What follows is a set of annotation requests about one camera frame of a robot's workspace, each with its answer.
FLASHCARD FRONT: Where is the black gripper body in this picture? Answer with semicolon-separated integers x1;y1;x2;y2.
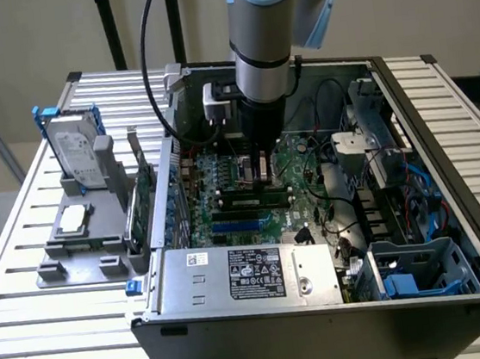
237;94;293;155

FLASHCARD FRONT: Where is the black RAM slot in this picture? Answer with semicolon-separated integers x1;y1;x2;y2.
212;194;293;218

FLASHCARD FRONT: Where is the blue expansion slot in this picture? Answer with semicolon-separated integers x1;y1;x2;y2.
211;216;260;236

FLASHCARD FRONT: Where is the CPU socket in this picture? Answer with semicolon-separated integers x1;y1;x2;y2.
228;151;259;187

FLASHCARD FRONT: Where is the green motherboard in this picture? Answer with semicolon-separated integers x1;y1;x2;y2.
175;126;361;265

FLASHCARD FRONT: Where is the grey case latch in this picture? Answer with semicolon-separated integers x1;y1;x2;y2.
162;62;187;96

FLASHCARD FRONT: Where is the metal drive cage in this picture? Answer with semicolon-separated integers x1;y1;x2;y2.
324;72;420;195

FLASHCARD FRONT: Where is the silver power supply unit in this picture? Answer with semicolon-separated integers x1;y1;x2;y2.
150;231;347;326

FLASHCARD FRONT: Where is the green graphics card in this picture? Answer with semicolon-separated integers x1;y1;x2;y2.
112;124;165;251

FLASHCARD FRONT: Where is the grey parts rack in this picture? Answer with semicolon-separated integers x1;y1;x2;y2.
21;131;157;293

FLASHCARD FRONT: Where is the blue case latch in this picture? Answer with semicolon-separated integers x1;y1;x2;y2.
124;276;145;298

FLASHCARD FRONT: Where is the black open PC case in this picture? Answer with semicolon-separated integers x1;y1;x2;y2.
99;28;480;359

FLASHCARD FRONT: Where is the grey disk bay blue clip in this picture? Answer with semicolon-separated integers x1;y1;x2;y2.
365;229;480;305

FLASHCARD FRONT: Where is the silver hard disk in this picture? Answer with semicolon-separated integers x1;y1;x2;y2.
45;112;109;195

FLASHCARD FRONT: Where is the silver CPU chip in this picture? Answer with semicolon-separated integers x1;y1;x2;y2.
58;204;91;232

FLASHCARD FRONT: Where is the blue disk caddy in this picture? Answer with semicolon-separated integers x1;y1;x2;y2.
31;98;114;195

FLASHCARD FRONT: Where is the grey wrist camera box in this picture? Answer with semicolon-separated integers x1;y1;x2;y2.
200;79;244;127

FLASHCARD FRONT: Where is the black wire loop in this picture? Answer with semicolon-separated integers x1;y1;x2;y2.
307;76;353;135

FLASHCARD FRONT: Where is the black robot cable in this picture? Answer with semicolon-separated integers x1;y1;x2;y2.
134;0;225;152

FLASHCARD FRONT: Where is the black stand post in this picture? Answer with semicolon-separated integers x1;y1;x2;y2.
163;0;188;67
92;0;128;73

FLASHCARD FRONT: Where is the red wire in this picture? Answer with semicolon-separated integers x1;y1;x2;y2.
402;189;454;239

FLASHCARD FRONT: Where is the blue data wire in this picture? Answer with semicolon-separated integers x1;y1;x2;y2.
396;155;453;252

